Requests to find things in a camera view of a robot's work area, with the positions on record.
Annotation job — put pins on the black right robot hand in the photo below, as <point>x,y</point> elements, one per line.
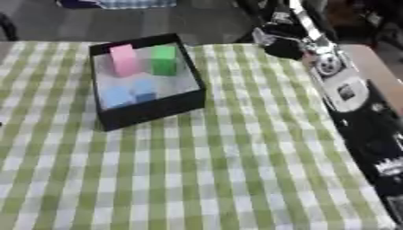
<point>283,45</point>

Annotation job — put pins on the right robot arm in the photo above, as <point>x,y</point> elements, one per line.
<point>362,119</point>

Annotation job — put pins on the black box white inside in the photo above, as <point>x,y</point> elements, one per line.
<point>152,111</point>

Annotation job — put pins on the pink block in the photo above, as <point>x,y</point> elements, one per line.
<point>124,61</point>

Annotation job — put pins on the green block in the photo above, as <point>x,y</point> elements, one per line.
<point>164,61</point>

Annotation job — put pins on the light blue block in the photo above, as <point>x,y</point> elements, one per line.
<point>116,96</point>

